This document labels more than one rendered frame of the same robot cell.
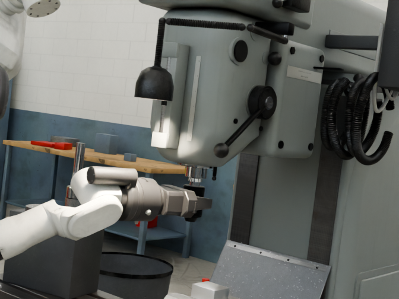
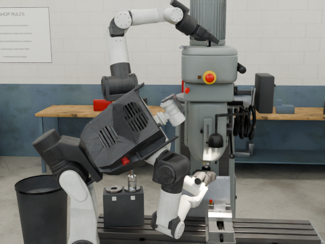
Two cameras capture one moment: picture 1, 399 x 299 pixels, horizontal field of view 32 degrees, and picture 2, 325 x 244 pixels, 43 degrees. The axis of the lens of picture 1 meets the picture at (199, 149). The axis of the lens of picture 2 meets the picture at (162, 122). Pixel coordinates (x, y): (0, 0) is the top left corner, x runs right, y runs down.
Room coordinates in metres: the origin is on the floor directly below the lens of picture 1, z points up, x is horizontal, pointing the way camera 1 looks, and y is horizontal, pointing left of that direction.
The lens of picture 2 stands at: (-0.11, 1.35, 1.95)
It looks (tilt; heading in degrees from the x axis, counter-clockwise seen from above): 12 degrees down; 326
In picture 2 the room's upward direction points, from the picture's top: straight up
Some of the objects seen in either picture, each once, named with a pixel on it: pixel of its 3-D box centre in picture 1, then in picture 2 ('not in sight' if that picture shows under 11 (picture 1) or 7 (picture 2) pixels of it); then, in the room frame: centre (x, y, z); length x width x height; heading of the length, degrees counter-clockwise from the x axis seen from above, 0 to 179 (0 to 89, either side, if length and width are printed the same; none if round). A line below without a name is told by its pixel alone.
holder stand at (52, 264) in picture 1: (53, 248); (123, 205); (1.78, 0.34, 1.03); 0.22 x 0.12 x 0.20; 62
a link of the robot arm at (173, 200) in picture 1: (157, 201); (201, 179); (1.43, 0.08, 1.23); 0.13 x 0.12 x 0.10; 37
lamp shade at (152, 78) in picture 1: (155, 82); (215, 139); (1.30, 0.10, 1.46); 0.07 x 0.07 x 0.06
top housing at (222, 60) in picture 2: not in sight; (208, 62); (1.49, -0.01, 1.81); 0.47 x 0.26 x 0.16; 141
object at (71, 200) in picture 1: (74, 202); (132, 182); (1.75, 0.30, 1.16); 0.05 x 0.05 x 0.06
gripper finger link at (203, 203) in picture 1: (200, 203); not in sight; (1.46, -0.02, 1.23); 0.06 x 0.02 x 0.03; 126
